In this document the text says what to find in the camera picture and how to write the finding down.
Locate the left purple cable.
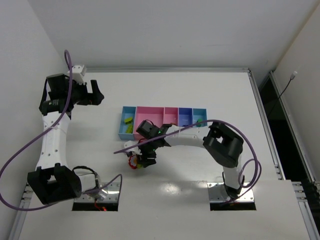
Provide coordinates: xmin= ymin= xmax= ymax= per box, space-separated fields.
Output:
xmin=0 ymin=49 xmax=123 ymax=212

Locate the large pink bin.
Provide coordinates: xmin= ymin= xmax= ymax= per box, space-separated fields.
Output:
xmin=133 ymin=106 xmax=165 ymax=140

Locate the right light blue bin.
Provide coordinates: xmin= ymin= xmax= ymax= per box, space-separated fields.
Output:
xmin=192 ymin=108 xmax=208 ymax=128

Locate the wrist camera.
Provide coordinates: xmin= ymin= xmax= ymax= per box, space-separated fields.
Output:
xmin=71 ymin=64 xmax=87 ymax=85
xmin=123 ymin=140 xmax=141 ymax=157

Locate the red flower lego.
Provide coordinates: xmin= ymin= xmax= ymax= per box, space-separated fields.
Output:
xmin=128 ymin=155 xmax=138 ymax=170

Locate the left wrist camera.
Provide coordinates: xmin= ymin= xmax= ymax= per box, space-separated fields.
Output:
xmin=71 ymin=64 xmax=87 ymax=85

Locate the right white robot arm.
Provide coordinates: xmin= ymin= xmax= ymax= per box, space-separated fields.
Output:
xmin=136 ymin=120 xmax=244 ymax=199

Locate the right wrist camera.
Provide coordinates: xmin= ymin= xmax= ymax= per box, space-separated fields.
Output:
xmin=123 ymin=140 xmax=141 ymax=157

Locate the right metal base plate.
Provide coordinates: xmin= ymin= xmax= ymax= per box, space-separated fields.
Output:
xmin=207 ymin=182 xmax=255 ymax=204

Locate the metal base plate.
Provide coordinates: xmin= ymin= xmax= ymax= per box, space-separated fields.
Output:
xmin=74 ymin=181 xmax=121 ymax=204
xmin=207 ymin=182 xmax=255 ymax=204

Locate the small pink bin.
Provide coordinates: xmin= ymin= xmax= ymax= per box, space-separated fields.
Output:
xmin=163 ymin=107 xmax=179 ymax=125

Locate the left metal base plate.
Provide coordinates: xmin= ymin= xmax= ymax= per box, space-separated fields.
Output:
xmin=74 ymin=181 xmax=121 ymax=204

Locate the dark blue bin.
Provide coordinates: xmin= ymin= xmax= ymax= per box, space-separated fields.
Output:
xmin=178 ymin=107 xmax=194 ymax=127

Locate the left light blue bin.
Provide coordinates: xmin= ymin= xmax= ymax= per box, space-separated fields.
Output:
xmin=118 ymin=106 xmax=136 ymax=141

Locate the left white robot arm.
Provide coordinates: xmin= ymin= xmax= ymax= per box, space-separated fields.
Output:
xmin=27 ymin=74 xmax=104 ymax=205

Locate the small lime lego brick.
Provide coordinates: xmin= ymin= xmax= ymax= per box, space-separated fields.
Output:
xmin=125 ymin=124 xmax=134 ymax=134

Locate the black wall cable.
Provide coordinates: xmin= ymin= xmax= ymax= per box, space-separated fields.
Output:
xmin=277 ymin=71 xmax=298 ymax=99

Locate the light blue bin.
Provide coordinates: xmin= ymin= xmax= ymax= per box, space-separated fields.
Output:
xmin=118 ymin=106 xmax=136 ymax=141
xmin=192 ymin=108 xmax=208 ymax=128

